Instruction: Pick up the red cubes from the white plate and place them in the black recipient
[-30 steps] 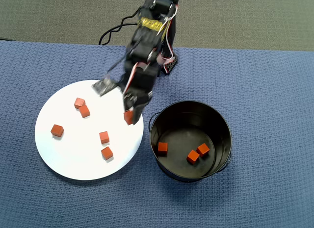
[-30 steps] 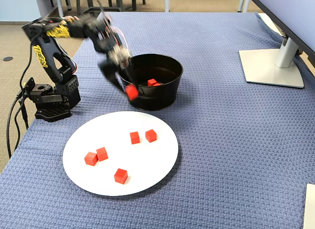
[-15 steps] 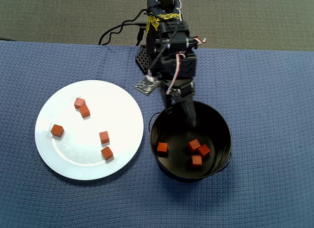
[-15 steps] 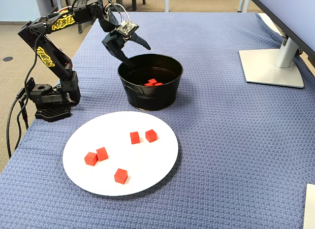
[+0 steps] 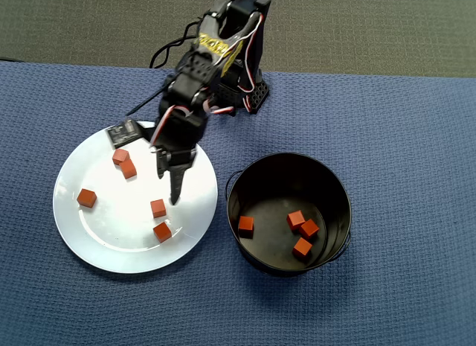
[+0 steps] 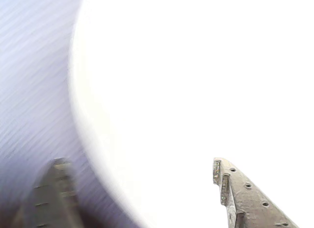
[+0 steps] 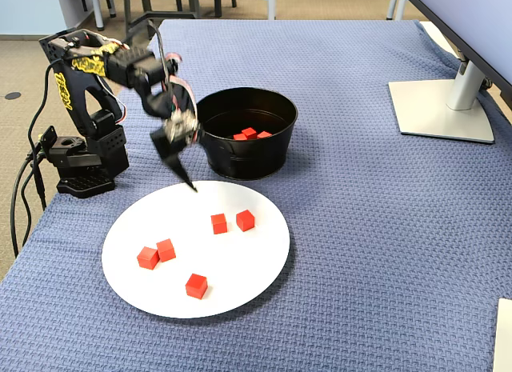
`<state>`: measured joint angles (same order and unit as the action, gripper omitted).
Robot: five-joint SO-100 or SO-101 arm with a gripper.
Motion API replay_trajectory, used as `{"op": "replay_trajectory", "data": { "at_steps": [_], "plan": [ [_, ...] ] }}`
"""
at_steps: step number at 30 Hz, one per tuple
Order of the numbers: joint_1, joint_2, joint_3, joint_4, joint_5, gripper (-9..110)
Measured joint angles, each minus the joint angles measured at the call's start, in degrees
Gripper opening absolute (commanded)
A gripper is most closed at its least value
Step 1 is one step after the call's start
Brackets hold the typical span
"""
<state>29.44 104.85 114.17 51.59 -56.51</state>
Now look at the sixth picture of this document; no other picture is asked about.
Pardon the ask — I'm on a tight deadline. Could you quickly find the white round plate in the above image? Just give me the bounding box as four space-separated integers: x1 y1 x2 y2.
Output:
67 0 314 228

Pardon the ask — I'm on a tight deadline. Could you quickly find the blue woven cloth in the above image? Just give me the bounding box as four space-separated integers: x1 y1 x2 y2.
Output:
0 0 148 228

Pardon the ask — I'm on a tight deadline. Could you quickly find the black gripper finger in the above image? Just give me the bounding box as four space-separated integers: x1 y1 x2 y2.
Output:
211 157 301 228
11 157 85 228

